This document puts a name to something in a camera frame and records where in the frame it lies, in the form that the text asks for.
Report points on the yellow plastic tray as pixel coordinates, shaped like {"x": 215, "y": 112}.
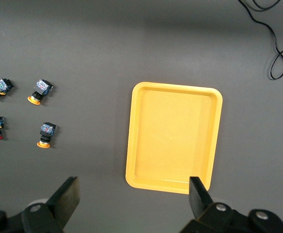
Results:
{"x": 173, "y": 136}

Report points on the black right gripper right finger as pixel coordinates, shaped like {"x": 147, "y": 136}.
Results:
{"x": 202, "y": 206}

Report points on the yellow mushroom push button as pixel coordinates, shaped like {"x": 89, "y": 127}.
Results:
{"x": 47, "y": 129}
{"x": 42, "y": 85}

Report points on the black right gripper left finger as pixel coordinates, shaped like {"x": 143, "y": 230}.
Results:
{"x": 64, "y": 201}

